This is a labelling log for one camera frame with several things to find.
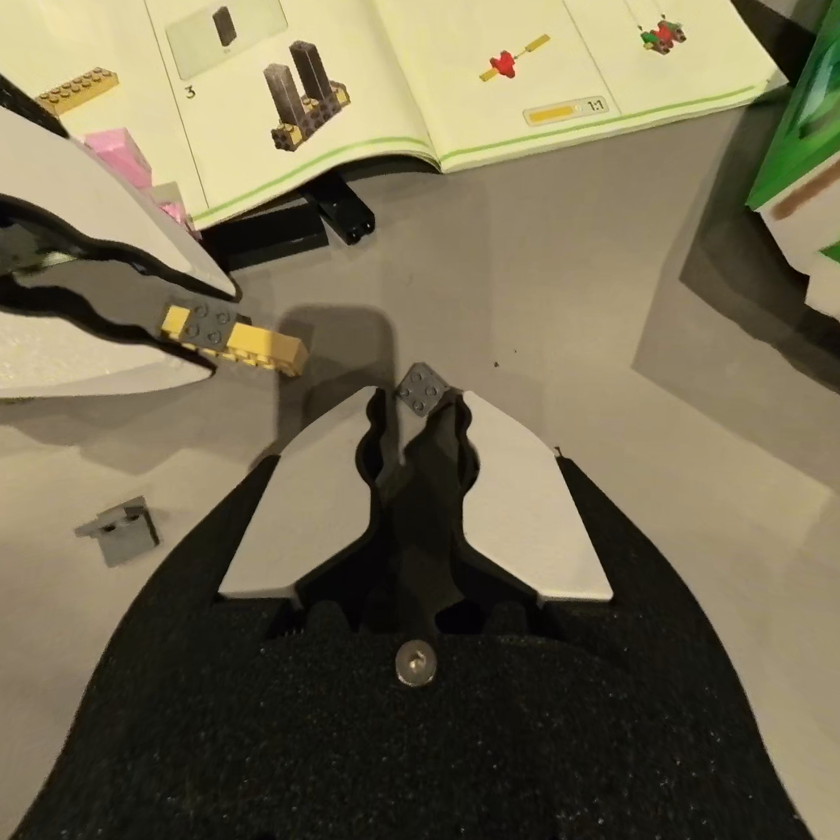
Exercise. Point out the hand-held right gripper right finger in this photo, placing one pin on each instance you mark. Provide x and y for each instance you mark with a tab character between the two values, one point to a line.
531	518

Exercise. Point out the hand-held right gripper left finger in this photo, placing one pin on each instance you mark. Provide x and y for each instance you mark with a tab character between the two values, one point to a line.
308	512

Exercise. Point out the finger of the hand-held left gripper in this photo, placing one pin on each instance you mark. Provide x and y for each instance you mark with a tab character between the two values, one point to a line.
85	184
72	358

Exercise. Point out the grey desk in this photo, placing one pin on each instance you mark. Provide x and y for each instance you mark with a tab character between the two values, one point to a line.
558	295

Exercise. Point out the pink toy pig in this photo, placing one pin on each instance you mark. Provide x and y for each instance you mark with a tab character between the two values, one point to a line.
124	157

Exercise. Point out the flat black toy piece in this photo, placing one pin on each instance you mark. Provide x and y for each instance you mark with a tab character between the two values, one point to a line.
262	239

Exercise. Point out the tall black toy brick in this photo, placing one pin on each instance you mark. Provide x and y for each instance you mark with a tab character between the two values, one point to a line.
344	210

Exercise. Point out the open building instruction booklet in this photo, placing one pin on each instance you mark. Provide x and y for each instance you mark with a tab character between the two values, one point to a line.
394	65

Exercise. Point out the green toy box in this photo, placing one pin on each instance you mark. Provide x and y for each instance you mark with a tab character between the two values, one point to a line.
807	131

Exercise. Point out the grey toy bracket piece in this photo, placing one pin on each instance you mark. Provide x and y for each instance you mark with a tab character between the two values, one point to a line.
124	538

